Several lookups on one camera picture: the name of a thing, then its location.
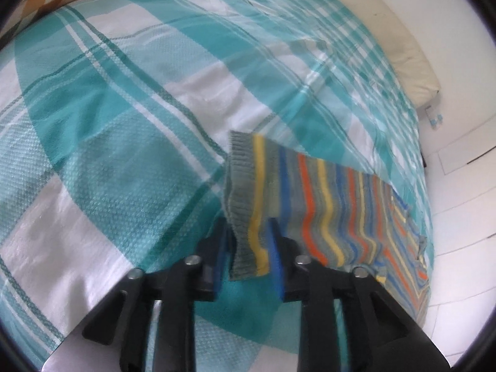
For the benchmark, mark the white wardrobe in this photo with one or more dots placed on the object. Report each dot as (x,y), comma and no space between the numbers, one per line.
(465,186)

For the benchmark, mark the teal plaid blanket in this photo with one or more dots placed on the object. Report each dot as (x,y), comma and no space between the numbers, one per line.
(128,131)

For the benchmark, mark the wall socket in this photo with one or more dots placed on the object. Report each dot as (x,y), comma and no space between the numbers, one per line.
(434,119)

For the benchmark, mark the striped knit sweater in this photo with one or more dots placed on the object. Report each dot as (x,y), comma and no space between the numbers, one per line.
(329,209)

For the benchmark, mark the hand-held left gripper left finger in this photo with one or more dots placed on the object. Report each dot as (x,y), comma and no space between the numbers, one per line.
(221,257)

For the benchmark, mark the cream pillow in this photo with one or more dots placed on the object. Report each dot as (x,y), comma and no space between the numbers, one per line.
(403,58)

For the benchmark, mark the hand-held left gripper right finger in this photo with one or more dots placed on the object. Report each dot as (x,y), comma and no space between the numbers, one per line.
(276,257)

